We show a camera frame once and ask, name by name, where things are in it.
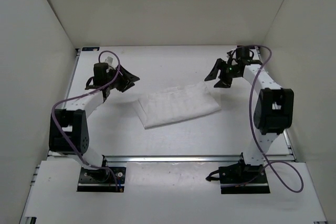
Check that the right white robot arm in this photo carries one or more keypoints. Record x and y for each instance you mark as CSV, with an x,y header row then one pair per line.
x,y
270,106

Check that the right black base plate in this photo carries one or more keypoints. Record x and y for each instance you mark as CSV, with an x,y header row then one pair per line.
x,y
240,178

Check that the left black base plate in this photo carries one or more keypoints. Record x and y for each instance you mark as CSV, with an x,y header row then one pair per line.
x,y
100,181

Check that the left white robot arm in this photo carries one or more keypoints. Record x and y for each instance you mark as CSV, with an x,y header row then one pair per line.
x,y
69,135

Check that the blue sticker label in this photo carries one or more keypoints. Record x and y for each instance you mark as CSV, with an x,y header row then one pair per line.
x,y
90,48

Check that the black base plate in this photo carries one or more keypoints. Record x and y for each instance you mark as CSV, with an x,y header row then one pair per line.
x,y
100,181
240,178

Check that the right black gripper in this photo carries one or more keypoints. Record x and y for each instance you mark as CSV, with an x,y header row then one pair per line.
x,y
219,65

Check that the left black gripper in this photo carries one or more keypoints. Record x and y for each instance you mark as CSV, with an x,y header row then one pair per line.
x,y
128,78

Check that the white skirt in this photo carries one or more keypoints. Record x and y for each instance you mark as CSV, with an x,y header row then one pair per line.
x,y
174,105

